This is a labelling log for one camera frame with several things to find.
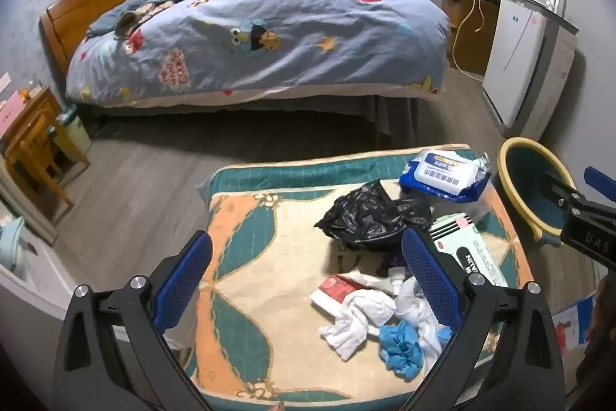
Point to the green and white box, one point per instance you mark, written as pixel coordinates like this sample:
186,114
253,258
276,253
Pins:
481,252

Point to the blue printed duvet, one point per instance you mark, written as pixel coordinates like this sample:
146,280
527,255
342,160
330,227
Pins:
288,30

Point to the black plastic bag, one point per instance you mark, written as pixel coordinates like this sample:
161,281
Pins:
365,213

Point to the white air purifier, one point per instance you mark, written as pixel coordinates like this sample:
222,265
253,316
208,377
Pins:
515,54

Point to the wooden bed headboard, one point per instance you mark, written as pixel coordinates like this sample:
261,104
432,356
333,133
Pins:
72,21

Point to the blue face mask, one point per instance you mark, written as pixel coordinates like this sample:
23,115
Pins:
399,346

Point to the blue white red paper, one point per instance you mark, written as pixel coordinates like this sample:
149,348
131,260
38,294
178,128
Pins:
575,319

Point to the round bin with yellow rim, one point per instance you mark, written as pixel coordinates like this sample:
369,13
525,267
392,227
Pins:
529,194

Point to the red and white packet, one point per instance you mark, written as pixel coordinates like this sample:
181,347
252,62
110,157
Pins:
332,288

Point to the light blue cloth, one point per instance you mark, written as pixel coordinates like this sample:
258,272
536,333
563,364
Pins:
10,245

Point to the pink paper card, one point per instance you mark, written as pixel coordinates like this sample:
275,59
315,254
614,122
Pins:
10,110

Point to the white low cabinet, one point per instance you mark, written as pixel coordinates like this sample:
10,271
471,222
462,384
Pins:
43,281

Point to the white tissue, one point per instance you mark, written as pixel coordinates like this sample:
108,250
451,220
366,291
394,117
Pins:
356,319
414,310
373,280

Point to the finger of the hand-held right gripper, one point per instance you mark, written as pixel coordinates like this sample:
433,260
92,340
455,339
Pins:
599,177
560,189

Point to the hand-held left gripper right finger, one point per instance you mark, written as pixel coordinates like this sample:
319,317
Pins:
430,281

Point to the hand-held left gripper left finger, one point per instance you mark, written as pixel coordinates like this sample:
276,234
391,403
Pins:
185,281

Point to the blue wet wipes packet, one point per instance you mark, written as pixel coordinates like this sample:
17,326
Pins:
442,172

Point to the wooden television cabinet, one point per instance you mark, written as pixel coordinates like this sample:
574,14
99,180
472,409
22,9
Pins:
471,50

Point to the wooden nightstand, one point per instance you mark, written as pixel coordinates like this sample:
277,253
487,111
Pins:
33,136

